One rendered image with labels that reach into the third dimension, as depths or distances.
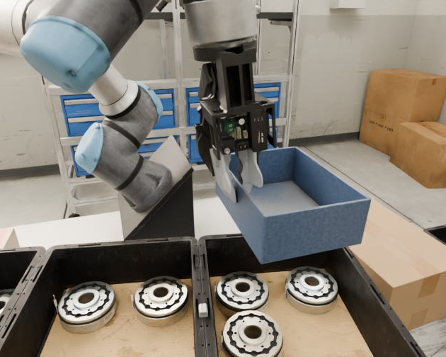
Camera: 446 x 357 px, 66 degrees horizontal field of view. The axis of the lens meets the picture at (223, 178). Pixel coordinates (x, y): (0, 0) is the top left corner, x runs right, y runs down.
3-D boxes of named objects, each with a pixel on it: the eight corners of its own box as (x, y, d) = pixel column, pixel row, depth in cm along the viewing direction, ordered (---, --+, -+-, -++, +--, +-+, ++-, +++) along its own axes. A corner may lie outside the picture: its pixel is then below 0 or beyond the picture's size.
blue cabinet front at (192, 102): (188, 162, 262) (185, 88, 237) (275, 152, 281) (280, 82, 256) (189, 163, 259) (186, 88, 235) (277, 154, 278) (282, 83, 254)
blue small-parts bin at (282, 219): (214, 192, 60) (215, 154, 57) (292, 181, 64) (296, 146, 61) (260, 264, 43) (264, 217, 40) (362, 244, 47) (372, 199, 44)
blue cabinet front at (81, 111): (76, 176, 241) (59, 95, 216) (178, 163, 260) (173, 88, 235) (76, 177, 238) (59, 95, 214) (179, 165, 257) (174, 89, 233)
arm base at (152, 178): (135, 190, 107) (109, 173, 102) (169, 159, 103) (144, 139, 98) (134, 222, 94) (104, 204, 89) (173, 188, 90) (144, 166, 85)
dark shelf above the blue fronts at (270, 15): (117, 20, 247) (115, 12, 244) (270, 20, 278) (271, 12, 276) (119, 23, 208) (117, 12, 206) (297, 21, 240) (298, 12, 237)
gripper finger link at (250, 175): (252, 217, 45) (244, 154, 41) (238, 196, 50) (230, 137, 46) (274, 211, 46) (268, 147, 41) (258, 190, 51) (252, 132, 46)
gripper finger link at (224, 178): (224, 224, 44) (217, 159, 40) (214, 202, 49) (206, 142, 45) (248, 219, 45) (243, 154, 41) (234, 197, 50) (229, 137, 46)
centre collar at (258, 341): (234, 325, 60) (234, 322, 60) (261, 319, 61) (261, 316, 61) (243, 349, 56) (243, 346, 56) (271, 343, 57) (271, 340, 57)
